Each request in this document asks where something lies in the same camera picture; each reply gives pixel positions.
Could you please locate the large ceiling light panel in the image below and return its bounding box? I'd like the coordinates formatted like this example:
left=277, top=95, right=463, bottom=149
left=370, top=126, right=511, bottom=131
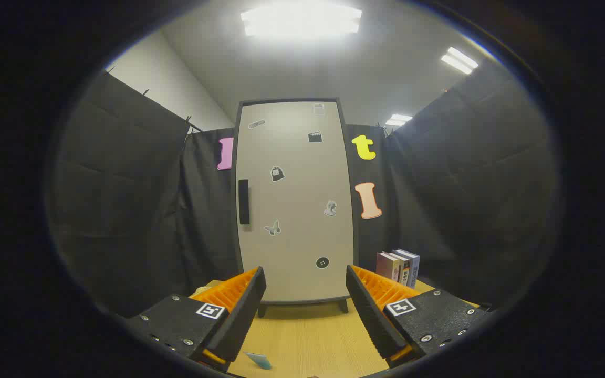
left=239, top=4, right=363, bottom=40

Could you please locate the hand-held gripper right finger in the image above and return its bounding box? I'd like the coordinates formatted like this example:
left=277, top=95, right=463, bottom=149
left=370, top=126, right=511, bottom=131
left=346, top=265, right=492, bottom=369

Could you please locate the white and blue tube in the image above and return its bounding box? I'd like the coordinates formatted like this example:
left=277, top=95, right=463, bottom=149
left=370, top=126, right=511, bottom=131
left=243, top=351, right=273, bottom=370

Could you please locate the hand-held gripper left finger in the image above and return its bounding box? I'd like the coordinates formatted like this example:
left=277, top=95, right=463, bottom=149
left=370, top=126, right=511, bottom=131
left=124, top=266, right=267, bottom=373

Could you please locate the black door handle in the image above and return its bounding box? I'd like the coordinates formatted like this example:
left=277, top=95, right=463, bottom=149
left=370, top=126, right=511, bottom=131
left=238, top=179, right=251, bottom=225

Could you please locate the black backdrop cloth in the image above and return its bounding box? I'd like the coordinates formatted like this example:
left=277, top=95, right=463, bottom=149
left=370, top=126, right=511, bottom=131
left=50, top=68, right=560, bottom=318

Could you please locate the beige cabinet door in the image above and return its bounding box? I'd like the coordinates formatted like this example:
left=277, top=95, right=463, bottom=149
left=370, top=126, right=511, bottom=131
left=236, top=101, right=354, bottom=302

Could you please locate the dark grey cabinet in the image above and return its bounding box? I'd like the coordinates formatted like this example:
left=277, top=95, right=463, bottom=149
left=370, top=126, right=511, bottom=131
left=232, top=97, right=359, bottom=318

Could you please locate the white book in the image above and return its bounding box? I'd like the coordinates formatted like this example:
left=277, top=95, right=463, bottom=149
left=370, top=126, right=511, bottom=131
left=389, top=251, right=411, bottom=286

